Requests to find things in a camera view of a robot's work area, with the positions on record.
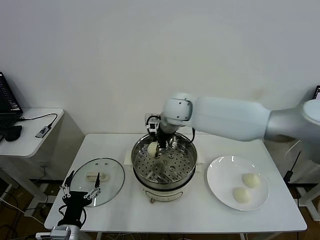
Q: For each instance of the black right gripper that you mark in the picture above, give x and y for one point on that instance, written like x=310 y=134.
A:
x=164 y=138

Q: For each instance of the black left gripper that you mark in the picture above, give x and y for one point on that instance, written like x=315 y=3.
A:
x=75 y=203

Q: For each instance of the white steamed baozi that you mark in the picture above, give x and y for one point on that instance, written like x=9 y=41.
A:
x=151 y=149
x=241 y=195
x=251 y=180

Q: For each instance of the round glass pot lid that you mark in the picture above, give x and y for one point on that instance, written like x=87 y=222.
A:
x=112 y=175

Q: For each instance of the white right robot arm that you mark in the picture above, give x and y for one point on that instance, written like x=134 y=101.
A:
x=225 y=117

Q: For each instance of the stainless steel steamer pot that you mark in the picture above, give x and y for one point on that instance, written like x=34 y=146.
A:
x=162 y=193

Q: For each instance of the white floor power strip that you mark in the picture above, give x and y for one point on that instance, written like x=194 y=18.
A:
x=31 y=212

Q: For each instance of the white side table with hub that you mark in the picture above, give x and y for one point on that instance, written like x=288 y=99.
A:
x=32 y=145

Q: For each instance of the grey usb hub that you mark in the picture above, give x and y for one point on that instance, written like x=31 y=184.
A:
x=42 y=132

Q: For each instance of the white round plate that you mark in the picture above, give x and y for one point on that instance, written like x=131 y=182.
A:
x=225 y=180

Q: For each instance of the black computer mouse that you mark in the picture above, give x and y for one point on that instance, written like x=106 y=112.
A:
x=13 y=133

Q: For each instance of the black laptop with dark screen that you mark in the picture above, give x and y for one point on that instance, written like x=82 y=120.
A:
x=7 y=100

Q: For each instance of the grey laptop with image windows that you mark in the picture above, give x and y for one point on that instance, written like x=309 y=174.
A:
x=318 y=92

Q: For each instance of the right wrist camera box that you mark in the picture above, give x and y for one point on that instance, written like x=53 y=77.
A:
x=152 y=123

